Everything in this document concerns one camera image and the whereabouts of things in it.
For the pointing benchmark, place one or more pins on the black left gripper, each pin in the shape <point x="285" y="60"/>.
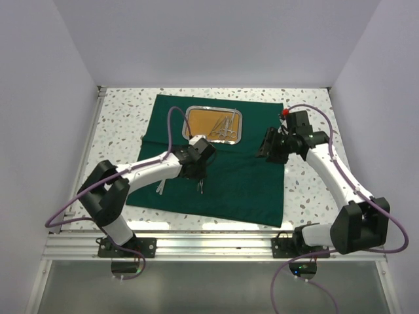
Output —
<point x="198" y="175"/>

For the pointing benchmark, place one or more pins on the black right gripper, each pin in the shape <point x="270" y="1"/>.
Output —
<point x="269" y="144"/>

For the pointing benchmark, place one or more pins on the steel forceps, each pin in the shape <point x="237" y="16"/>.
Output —
<point x="200" y="186"/>

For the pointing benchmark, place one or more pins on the steel hemostat clamp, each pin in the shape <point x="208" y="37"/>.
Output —
<point x="228" y="133"/>

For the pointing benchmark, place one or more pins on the steel scalpel handle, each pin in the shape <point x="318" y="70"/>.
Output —
<point x="158" y="187"/>
<point x="161" y="192"/>

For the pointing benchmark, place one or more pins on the dark green surgical cloth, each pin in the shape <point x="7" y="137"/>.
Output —
<point x="238" y="186"/>

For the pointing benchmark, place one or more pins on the steel surgical scissors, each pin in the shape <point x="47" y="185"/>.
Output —
<point x="218" y="130"/>

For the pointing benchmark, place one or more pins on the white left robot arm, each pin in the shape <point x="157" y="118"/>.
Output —
<point x="106" y="189"/>

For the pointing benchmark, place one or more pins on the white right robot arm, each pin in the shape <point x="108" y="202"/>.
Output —
<point x="361" y="223"/>

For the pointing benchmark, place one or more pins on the steel instrument tray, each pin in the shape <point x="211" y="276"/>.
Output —
<point x="216" y="141"/>

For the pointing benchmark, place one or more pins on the yellow tray liner mat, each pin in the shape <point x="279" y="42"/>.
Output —
<point x="203" y="121"/>

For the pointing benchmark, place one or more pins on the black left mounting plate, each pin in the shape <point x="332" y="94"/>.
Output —
<point x="144" y="245"/>

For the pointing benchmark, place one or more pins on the black mounting plate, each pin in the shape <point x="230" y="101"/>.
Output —
<point x="283" y="247"/>
<point x="144" y="245"/>

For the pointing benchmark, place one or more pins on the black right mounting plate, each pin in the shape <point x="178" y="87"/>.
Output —
<point x="283" y="247"/>

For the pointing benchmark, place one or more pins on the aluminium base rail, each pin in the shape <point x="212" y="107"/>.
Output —
<point x="170" y="246"/>

